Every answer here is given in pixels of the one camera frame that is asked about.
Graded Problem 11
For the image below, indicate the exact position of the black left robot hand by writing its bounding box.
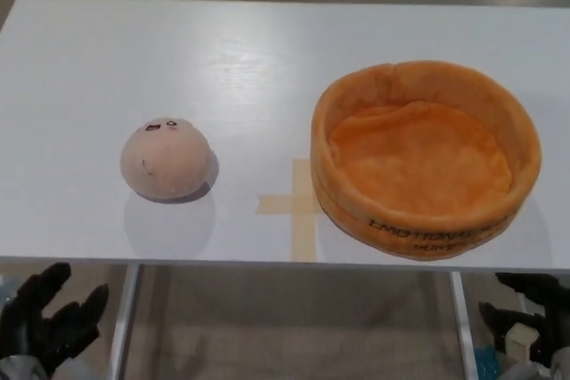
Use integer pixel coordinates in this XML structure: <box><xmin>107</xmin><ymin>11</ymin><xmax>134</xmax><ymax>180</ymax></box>
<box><xmin>0</xmin><ymin>263</ymin><xmax>110</xmax><ymax>375</ymax></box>

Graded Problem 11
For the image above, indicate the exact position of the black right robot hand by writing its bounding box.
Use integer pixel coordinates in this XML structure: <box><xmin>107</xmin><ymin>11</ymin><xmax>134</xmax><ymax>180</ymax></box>
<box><xmin>478</xmin><ymin>271</ymin><xmax>570</xmax><ymax>380</ymax></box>

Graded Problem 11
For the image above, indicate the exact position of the pink round plush toy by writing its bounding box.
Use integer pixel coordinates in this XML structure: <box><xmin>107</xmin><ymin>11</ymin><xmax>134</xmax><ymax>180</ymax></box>
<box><xmin>119</xmin><ymin>115</ymin><xmax>211</xmax><ymax>204</ymax></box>

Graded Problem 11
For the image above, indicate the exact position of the orange plush round plate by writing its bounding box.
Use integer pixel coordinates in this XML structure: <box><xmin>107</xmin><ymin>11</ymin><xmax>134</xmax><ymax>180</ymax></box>
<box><xmin>310</xmin><ymin>58</ymin><xmax>543</xmax><ymax>262</ymax></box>

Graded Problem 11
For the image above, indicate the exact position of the white table leg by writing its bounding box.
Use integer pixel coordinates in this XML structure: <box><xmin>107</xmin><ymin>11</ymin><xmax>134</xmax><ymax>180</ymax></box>
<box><xmin>109</xmin><ymin>263</ymin><xmax>146</xmax><ymax>380</ymax></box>
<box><xmin>448</xmin><ymin>271</ymin><xmax>481</xmax><ymax>380</ymax></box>

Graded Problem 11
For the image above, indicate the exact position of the teal plastic object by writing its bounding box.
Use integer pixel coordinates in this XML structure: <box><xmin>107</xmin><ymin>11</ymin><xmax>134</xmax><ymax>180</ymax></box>
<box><xmin>474</xmin><ymin>344</ymin><xmax>508</xmax><ymax>380</ymax></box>

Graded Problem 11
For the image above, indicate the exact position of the long beige masking tape strip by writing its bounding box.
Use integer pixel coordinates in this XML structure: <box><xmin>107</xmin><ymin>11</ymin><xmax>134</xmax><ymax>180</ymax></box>
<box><xmin>291</xmin><ymin>158</ymin><xmax>320</xmax><ymax>261</ymax></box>

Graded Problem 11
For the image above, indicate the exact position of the short beige masking tape strip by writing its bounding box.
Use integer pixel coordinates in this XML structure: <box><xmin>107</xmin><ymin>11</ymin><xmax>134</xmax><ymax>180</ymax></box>
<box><xmin>256</xmin><ymin>192</ymin><xmax>322</xmax><ymax>216</ymax></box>

